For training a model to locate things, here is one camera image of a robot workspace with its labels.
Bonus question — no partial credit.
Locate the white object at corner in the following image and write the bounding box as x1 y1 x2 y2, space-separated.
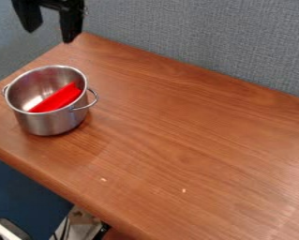
0 224 23 240

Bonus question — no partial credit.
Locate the stainless steel pot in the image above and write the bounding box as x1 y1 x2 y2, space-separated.
3 65 99 136

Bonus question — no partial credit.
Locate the metal table leg bracket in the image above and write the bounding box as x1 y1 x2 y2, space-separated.
50 206 110 240

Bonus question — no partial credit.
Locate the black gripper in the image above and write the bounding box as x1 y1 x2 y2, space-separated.
11 0 89 43

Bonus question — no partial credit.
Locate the red plastic block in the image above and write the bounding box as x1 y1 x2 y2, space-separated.
30 82 82 113

